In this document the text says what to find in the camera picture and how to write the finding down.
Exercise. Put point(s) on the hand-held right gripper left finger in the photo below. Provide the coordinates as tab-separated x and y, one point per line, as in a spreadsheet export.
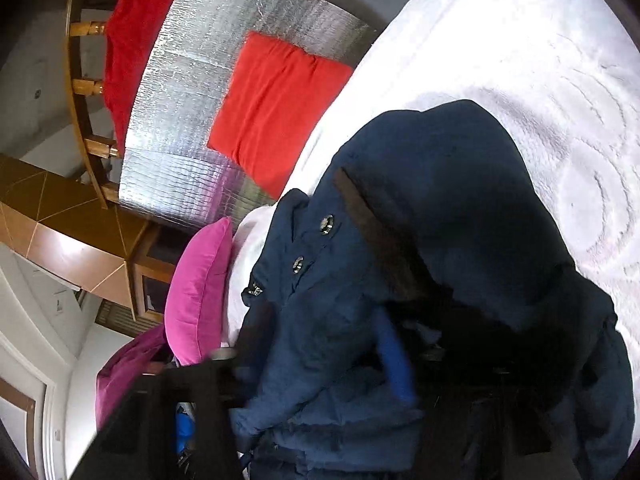
210	390

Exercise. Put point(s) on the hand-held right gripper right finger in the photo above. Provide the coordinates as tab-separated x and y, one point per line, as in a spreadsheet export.
397	365

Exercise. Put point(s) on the navy blue padded jacket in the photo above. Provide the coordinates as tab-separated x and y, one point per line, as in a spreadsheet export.
450	200

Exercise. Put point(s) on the magenta cloth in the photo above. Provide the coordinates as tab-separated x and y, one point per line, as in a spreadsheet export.
125	375

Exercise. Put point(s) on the pink pillow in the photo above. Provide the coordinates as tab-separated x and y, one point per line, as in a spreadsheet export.
200	290

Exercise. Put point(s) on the white door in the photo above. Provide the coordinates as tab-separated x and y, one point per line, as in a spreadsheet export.
30	360

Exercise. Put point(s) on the wooden cabinet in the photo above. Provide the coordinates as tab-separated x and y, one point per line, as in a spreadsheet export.
65	240

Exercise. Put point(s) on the red cushion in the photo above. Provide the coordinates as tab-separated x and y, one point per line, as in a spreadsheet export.
275	110

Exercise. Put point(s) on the white fluffy blanket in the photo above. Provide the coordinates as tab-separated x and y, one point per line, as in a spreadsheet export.
500	50

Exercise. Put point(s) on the silver foil mat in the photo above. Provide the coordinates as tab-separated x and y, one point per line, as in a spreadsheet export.
200	50

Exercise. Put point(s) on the red cloth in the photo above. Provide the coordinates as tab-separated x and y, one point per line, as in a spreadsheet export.
135	35

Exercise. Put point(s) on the wooden spindle bed rail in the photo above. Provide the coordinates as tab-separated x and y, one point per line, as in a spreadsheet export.
87	27

